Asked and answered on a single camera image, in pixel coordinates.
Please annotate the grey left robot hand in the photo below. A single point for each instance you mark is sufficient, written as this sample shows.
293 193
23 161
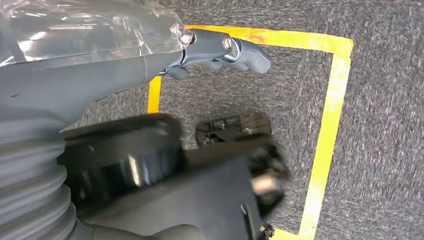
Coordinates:
82 66

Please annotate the black robot foot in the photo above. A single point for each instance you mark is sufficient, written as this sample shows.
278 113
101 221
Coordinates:
232 127

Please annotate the yellow floor tape square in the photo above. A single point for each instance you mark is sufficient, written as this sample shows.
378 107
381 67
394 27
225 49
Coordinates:
331 116

